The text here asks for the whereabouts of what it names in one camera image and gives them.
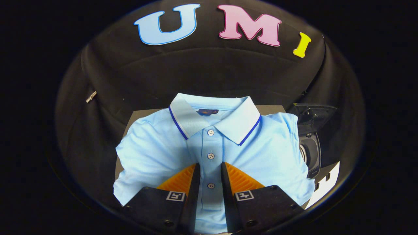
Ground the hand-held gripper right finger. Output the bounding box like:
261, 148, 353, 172
221, 162, 304, 234

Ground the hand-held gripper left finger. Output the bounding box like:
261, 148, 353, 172
122, 163, 201, 235

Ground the light blue polo shirt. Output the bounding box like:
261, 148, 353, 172
113, 93, 316, 234

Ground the white printed panel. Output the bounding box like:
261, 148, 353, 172
305, 161, 341, 210

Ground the black backdrop cloth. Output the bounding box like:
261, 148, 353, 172
54, 0, 364, 222

